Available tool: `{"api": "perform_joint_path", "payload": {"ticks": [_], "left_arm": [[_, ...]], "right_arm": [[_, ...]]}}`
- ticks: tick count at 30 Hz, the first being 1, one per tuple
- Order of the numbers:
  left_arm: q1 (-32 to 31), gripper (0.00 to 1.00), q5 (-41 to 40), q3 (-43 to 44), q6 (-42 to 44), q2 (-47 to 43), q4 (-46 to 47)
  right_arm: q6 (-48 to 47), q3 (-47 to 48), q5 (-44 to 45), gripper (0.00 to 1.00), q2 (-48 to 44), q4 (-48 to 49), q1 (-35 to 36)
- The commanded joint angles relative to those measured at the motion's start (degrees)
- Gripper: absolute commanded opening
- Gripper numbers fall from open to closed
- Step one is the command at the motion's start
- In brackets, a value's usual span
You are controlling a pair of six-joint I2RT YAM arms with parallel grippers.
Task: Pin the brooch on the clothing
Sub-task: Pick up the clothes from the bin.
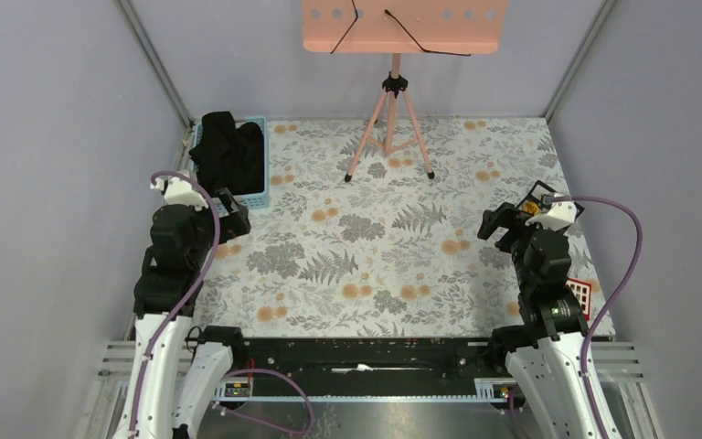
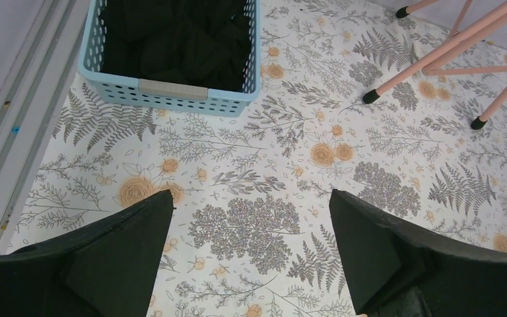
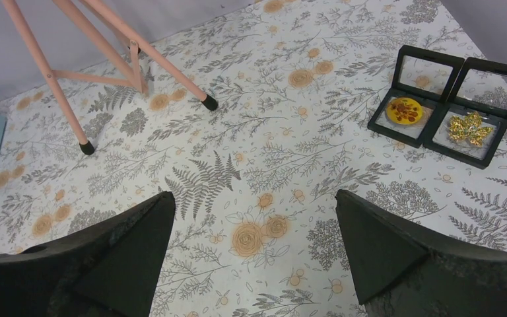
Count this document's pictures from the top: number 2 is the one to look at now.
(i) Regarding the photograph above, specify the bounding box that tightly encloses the pink music stand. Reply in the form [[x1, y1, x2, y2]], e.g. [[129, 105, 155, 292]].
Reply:
[[362, 1, 507, 130]]

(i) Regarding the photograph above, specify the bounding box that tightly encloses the floral table mat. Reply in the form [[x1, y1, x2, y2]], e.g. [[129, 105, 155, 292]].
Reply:
[[8, 1, 507, 316]]

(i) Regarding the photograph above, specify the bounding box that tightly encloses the black shirt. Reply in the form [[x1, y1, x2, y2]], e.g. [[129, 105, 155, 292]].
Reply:
[[100, 0, 252, 91]]

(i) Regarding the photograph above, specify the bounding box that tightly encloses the aluminium frame rail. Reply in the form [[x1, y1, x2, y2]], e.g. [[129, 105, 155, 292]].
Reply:
[[0, 1, 90, 254]]

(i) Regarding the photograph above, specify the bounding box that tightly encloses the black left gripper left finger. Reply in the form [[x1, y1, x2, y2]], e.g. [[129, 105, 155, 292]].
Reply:
[[0, 190, 174, 316]]

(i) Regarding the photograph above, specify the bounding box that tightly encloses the light blue plastic basket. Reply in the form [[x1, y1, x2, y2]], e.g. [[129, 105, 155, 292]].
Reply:
[[78, 1, 261, 118]]

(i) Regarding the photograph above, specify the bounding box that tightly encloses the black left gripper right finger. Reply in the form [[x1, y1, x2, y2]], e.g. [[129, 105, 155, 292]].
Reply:
[[329, 190, 507, 316]]

